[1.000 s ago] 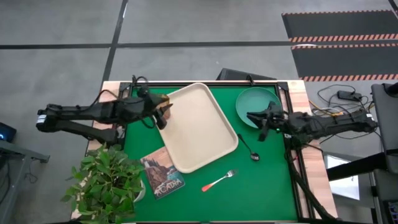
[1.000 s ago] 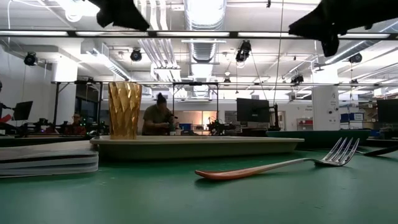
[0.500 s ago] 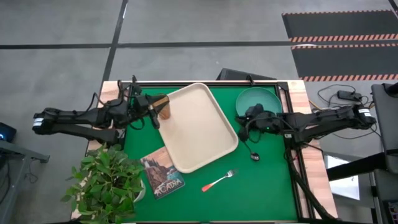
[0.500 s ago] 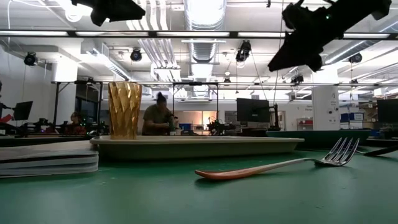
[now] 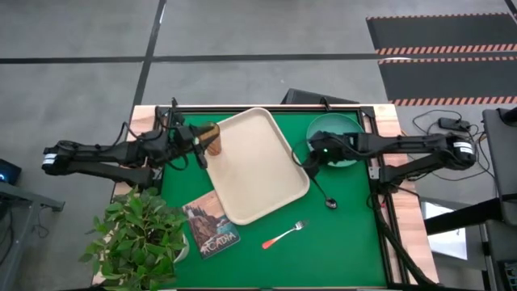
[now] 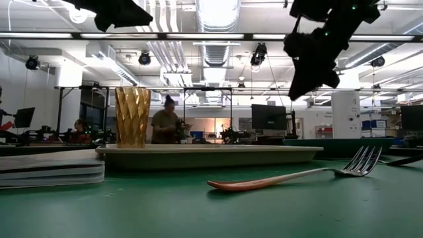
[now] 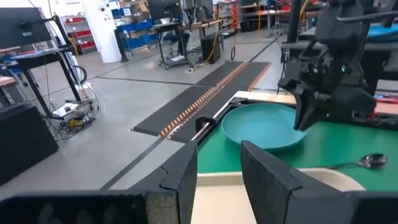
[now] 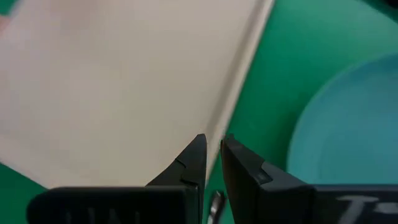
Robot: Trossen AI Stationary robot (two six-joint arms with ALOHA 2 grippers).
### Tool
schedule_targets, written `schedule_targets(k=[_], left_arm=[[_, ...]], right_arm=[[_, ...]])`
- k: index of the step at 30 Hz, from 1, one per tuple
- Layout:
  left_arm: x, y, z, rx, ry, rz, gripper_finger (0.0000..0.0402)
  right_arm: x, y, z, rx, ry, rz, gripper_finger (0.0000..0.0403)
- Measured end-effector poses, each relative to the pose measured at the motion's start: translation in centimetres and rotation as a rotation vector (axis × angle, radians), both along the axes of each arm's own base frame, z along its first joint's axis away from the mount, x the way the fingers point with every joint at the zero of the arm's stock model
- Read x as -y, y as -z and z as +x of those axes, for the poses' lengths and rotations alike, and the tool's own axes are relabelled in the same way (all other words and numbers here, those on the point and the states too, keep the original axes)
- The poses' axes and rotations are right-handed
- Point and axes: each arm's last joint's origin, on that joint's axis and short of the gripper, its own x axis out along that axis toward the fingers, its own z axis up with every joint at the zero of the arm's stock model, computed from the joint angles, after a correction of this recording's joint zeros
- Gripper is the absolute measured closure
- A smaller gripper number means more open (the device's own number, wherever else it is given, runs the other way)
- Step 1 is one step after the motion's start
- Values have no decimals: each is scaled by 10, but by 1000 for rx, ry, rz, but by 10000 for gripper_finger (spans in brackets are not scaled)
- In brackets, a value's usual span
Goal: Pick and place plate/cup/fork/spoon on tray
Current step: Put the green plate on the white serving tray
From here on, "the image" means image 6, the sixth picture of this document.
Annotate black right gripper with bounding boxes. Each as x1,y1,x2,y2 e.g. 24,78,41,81
283,27,352,102

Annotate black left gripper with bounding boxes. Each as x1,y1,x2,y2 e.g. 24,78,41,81
94,0,155,32

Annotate silver metal spoon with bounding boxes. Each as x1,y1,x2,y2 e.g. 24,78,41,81
377,154,423,167

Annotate amber faceted plastic cup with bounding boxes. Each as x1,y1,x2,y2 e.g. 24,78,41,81
114,86,152,149

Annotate beige plastic tray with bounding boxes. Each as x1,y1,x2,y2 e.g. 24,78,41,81
95,143,325,171

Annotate white square column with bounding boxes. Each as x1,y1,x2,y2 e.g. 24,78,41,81
330,90,362,140

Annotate black computer monitor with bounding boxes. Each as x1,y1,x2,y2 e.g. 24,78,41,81
400,104,423,132
13,106,36,130
250,104,288,131

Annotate blue storage bins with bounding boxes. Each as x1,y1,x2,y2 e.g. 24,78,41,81
361,119,388,130

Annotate standing person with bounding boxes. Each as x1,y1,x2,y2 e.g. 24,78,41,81
151,95,193,145

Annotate seated person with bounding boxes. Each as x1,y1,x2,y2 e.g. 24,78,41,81
68,118,93,144

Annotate grey stacked plates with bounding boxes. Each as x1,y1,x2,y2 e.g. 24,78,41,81
0,148,106,190

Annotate black overhead frame bar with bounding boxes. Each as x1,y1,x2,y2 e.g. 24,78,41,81
0,31,423,42

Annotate silver ventilation duct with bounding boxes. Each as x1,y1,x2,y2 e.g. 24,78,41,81
194,0,242,67

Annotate silver fork with copper handle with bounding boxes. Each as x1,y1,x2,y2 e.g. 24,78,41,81
207,145,383,193

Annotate black metal rig frame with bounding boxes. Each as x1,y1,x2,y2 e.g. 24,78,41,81
182,86,234,141
54,85,110,143

